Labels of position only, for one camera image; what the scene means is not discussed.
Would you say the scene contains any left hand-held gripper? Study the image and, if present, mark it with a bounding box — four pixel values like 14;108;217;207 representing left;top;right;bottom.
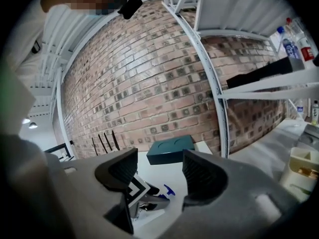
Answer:
125;174;171;220

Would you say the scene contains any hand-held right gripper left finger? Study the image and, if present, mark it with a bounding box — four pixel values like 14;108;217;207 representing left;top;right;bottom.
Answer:
46;147;139;239

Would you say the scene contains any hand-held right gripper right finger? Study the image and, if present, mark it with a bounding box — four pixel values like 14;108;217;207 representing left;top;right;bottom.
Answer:
149;149;301;239

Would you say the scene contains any slim white cap bottle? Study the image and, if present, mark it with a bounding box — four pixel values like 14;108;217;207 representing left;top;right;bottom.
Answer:
296;99;305;118

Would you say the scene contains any clear bottle dark cap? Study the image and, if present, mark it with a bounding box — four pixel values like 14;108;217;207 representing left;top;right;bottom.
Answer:
311;100;319;124

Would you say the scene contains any blue cap bottle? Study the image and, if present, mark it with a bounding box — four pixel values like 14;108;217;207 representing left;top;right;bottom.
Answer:
276;25;305;71

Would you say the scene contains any clear bottle red label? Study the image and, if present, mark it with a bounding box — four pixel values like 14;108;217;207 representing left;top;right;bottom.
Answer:
286;17;315;62

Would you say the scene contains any small blue item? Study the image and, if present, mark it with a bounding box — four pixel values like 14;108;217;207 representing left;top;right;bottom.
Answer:
159;184;177;199

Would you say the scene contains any white square table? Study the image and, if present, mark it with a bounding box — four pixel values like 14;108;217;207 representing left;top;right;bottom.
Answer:
136;141;213;225

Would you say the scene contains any black router with antennas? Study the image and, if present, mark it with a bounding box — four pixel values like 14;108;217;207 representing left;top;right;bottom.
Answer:
91;130;120;156

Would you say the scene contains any dark teal box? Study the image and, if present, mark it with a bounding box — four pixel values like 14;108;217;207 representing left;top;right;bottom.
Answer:
146;134;197;166

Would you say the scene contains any black metal railing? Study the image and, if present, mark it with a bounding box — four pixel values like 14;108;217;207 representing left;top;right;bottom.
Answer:
44;140;75;154

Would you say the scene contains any white vertical pipe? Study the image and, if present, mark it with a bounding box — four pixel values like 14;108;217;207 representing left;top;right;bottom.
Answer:
56;68;75;159

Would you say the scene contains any cream plastic container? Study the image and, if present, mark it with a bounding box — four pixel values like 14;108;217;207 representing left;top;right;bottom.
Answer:
278;147;319;201

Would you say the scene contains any grey white tray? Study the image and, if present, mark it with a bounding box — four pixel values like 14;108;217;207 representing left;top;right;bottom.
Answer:
298;123;319;150

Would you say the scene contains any black shirt clip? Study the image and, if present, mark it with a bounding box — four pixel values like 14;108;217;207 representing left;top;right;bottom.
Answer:
31;40;42;54

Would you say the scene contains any person's white shirt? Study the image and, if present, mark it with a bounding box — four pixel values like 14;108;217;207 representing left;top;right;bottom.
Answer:
9;5;73;79

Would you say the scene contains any white metal shelf rack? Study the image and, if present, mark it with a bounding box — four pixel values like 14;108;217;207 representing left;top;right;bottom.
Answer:
159;0;319;179

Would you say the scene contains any black head-worn camera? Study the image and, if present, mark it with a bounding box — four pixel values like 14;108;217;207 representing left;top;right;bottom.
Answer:
117;0;144;20

